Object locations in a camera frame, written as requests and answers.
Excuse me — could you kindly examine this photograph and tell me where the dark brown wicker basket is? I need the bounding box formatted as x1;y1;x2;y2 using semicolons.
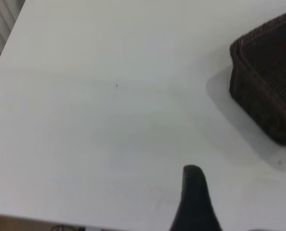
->
229;8;286;147

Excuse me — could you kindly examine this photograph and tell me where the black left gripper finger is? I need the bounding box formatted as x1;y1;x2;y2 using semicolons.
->
169;165;223;231

